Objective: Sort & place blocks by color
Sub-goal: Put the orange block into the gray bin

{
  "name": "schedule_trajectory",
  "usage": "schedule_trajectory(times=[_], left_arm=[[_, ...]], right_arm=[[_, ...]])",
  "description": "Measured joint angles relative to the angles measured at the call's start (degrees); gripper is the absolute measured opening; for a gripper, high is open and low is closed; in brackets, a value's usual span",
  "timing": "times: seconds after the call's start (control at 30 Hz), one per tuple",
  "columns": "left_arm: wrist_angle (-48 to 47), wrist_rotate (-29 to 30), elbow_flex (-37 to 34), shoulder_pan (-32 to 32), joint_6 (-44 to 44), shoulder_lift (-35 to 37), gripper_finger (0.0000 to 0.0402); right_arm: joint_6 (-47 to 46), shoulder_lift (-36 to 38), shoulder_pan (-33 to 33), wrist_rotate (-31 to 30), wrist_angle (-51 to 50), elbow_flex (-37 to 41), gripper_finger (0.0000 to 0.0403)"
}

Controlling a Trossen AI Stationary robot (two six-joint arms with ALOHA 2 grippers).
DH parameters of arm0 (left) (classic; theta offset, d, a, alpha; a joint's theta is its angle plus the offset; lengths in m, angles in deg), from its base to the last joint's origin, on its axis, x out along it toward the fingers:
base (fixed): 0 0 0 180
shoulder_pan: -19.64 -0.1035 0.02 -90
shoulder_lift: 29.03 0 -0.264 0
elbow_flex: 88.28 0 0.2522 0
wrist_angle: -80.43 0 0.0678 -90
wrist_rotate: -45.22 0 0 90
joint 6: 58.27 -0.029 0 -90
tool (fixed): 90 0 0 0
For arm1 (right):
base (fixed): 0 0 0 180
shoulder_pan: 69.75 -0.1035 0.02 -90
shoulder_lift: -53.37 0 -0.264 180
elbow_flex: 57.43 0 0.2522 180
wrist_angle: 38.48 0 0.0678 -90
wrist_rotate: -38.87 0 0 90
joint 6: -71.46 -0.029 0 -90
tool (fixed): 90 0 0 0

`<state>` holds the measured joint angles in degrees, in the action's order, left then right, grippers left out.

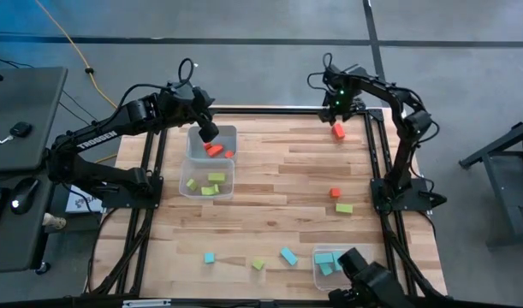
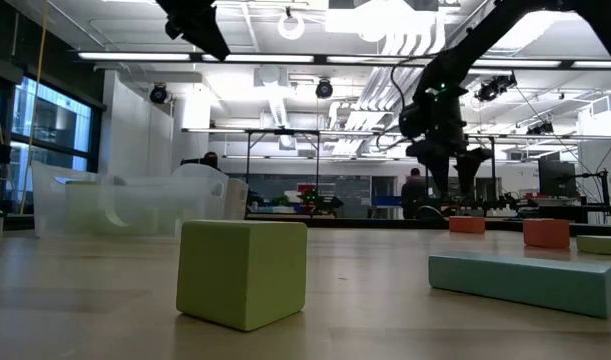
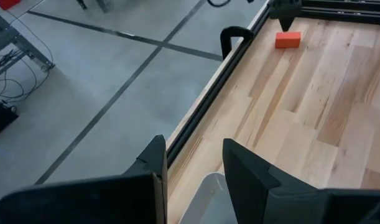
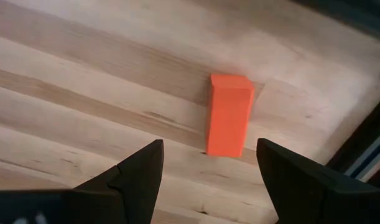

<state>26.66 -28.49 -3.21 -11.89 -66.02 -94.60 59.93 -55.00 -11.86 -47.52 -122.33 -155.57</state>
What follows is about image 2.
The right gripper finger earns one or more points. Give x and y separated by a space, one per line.
439 180
469 177

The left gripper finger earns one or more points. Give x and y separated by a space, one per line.
212 42

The orange long block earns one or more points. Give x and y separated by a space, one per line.
466 225

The orange cube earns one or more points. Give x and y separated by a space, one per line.
546 233

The teal long block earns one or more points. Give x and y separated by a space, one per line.
522 285

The green cube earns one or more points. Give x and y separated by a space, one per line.
81 210
242 275

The black background robot arm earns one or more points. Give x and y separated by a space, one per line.
317 202
515 202

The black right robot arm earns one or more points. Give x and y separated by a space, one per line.
485 45

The person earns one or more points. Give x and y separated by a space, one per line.
413 195
210 160

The blue crate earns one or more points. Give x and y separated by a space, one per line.
387 201

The ceiling light strip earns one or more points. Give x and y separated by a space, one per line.
135 56
592 64
515 63
275 58

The black monitor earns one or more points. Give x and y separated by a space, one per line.
555 177

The green long block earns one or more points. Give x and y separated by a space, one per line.
602 245

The dark framed window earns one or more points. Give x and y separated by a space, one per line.
50 120

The clear plastic bin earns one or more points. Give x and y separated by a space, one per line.
50 200

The black ceiling camera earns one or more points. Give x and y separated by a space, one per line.
324 89
540 129
158 95
492 89

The black aluminium table frame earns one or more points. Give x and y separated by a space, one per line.
385 223

